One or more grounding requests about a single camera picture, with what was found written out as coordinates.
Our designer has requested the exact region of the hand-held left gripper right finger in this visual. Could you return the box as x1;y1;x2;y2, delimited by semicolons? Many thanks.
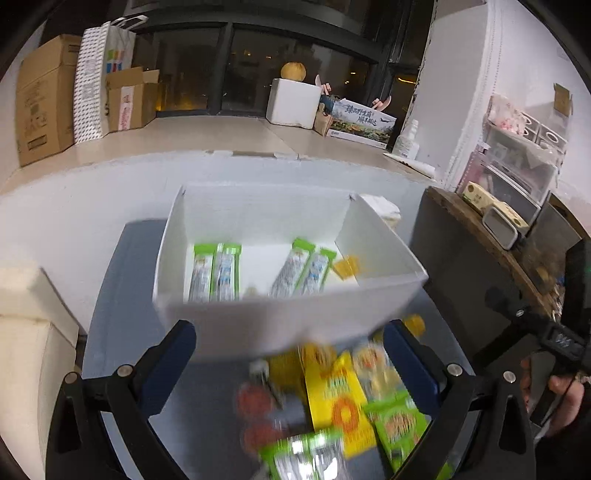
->
382;318;551;480

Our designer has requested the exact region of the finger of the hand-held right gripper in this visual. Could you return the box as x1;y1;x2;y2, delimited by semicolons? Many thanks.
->
484;286;555;334

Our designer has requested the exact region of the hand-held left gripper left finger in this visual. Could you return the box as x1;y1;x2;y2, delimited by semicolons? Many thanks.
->
46;319;197;480

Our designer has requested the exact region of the clear pack of yellow cakes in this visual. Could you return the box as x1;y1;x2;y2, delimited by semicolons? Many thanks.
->
352;342;403;401

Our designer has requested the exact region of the small yellow snack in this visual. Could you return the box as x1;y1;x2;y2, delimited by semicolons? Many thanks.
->
401;314;426;337

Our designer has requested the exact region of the yellow snack box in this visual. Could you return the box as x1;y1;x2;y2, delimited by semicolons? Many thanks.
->
304;352;377;459

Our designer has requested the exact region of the white cardboard box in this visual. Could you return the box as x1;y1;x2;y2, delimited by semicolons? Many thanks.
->
153;184;430;361

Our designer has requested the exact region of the red round snack pack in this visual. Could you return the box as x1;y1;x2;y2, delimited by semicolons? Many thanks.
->
236;382;289;455

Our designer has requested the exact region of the yellow snack bag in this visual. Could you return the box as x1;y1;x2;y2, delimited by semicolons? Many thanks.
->
269;350;309;400

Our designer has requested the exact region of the green and silver snack packet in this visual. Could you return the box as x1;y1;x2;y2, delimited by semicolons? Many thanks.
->
257;428;346;480

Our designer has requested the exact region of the person's right hand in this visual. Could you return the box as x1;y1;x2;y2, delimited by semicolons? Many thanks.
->
520;357;588;435

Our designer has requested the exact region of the grey desk clock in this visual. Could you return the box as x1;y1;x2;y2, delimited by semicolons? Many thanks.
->
481;203;523;251

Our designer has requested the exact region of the grey table cloth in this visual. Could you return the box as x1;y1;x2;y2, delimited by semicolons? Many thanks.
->
76;219;478;480

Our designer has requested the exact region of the green stick snack packet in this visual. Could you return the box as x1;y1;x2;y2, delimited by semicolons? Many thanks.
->
269;237;317;297
298;248;338;295
188;244;218;303
210;243;242;301

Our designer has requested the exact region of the wooden side shelf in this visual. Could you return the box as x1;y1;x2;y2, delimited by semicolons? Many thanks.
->
424;186;591;319

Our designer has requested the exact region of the small yellow sachet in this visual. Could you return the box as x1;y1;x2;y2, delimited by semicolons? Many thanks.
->
332;255;361;280

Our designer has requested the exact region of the yellow tissue pack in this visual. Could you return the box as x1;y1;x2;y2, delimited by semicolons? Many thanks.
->
462;180;530;237

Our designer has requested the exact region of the cream sofa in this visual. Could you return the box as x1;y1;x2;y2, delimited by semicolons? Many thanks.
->
0;262;88;480

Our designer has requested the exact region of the clear plastic drawer organizer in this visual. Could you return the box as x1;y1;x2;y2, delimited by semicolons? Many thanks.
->
456;93;570;224

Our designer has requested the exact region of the beige tissue pack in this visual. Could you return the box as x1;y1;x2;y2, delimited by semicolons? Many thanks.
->
359;193;402;230

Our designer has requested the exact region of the rolled white paper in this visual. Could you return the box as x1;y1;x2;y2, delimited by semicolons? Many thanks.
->
382;151;437;179

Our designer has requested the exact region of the white plastic bottle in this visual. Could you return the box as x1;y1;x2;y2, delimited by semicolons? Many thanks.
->
392;119;421;158

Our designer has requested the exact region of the printed landscape carton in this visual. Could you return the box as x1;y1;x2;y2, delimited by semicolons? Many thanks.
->
324;98;398;149

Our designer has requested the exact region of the small brown carton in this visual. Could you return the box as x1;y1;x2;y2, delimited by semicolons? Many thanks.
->
313;103;334;137

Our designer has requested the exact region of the small open cardboard box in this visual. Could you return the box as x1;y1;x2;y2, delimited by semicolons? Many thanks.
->
105;66;160;134

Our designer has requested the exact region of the white foam box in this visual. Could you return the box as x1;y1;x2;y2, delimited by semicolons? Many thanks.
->
265;78;322;130

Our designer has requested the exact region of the large brown cardboard box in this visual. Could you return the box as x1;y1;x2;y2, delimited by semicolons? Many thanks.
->
15;34;85;168

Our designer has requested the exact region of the white patterned paper bag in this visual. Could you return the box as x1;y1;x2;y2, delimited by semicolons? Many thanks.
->
73;15;149;145

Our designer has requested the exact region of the round yellow fruit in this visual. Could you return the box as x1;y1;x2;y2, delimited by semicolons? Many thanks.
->
280;61;307;83

